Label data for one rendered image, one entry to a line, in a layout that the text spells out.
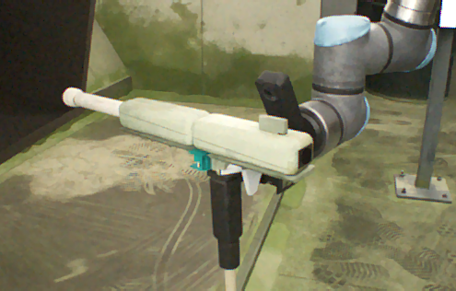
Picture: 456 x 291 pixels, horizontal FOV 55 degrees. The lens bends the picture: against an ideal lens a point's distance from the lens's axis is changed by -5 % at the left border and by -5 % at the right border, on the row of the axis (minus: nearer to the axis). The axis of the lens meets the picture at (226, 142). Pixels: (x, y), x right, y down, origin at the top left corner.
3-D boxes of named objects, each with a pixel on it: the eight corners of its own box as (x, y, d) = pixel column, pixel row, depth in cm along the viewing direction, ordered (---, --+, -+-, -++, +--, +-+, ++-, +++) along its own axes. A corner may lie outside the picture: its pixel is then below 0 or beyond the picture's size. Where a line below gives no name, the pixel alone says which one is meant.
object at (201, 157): (226, 161, 61) (225, 145, 60) (204, 172, 58) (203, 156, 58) (211, 157, 63) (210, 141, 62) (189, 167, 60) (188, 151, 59)
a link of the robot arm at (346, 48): (356, 13, 81) (351, 79, 86) (303, 14, 77) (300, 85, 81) (392, 18, 74) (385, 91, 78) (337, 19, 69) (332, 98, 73)
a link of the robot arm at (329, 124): (342, 105, 72) (291, 96, 78) (327, 112, 69) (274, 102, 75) (339, 158, 75) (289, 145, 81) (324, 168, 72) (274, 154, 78)
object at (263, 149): (312, 287, 58) (318, 118, 50) (291, 308, 55) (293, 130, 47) (97, 189, 89) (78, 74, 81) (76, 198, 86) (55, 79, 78)
